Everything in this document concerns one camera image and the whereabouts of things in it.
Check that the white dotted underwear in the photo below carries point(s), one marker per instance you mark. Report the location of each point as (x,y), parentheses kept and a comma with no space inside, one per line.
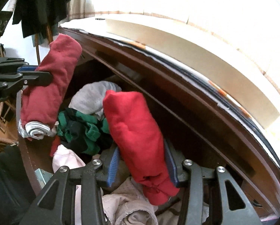
(128,205)

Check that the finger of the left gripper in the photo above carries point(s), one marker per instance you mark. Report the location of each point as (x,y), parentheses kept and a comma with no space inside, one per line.
(25,69)
(37,78)

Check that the wooden coat rack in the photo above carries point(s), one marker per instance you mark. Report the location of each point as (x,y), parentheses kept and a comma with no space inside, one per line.
(39,40)

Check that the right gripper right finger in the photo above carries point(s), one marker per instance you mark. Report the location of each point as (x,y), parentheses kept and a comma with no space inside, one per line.
(174,162)

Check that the green black striped underwear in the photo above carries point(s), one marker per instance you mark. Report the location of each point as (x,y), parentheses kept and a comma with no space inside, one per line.
(83,133)

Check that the grey underwear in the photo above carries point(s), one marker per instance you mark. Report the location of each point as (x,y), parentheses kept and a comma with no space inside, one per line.
(89,99)

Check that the bright red underwear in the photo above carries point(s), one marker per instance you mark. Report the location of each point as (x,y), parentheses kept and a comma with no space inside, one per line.
(140,142)

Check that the orange white patterned curtain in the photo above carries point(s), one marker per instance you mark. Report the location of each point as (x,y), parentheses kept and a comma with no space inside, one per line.
(79,9)

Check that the teal box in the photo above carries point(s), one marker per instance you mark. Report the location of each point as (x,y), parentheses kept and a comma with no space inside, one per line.
(42,177)

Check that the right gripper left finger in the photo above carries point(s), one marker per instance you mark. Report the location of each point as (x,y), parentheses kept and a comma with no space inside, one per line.
(110,159)

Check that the dark red underwear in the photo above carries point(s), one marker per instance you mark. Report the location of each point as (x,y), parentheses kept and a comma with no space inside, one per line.
(42,103)

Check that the pale pink underwear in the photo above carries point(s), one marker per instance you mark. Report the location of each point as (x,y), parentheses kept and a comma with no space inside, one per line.
(66,157)

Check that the black hanging clothes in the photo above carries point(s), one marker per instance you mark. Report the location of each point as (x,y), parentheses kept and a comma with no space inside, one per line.
(34,15)

